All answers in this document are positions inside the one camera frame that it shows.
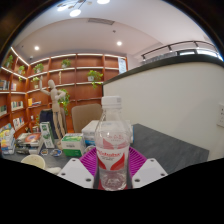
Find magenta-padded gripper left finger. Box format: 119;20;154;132
57;146;101;189

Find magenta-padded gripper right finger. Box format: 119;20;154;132
128;146;169;189

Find clear plastic water bottle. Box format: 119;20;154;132
94;95;132;192

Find cream mug with bear print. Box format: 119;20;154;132
20;154;63;176

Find upright green white carton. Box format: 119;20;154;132
39;121;55;149

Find tan chair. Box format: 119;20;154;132
70;103;104;134

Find dark blue chair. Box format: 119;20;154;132
38;108;68;133

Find colourful book stack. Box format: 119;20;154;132
0;123;17;156

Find wooden artist mannequin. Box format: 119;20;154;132
39;79;68;141

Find wooden shelf unit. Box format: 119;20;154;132
0;46;129;148

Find ceiling air vent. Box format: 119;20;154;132
87;17;116;26

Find multi-bulb ceiling lamp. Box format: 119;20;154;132
56;0;111;18

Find white wall socket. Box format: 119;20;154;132
216;103;224;129

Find window with black rail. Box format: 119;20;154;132
140;39;224;64

